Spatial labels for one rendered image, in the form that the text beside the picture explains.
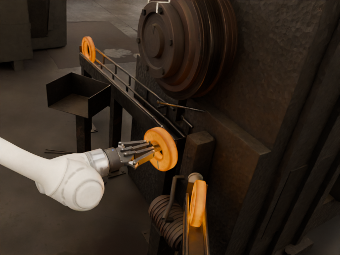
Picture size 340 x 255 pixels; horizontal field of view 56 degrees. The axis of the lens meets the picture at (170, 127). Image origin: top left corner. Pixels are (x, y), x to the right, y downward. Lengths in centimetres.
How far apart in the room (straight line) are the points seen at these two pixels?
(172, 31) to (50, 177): 62
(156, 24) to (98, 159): 54
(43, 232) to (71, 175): 116
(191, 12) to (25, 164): 71
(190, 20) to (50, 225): 136
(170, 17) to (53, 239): 131
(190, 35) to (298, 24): 34
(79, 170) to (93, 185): 6
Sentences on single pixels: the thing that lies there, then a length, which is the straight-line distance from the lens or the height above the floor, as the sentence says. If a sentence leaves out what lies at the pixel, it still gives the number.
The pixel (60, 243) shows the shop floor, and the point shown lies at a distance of 189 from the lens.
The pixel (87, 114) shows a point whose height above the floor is 61.
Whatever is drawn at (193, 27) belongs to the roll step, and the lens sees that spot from 113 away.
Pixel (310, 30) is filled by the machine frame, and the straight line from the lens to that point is 102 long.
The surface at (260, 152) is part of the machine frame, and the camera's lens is 114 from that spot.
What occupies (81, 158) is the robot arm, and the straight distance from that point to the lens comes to 97.
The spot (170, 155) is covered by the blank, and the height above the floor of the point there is 85.
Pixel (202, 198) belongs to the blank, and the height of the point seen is 77.
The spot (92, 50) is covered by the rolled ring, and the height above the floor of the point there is 70.
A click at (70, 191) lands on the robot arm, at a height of 94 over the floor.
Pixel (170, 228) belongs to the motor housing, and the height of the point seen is 51.
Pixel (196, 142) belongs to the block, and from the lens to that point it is 123.
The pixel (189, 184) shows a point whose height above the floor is 71.
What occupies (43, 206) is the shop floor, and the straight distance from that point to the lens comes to 207.
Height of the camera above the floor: 149
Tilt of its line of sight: 33 degrees down
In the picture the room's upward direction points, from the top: 9 degrees clockwise
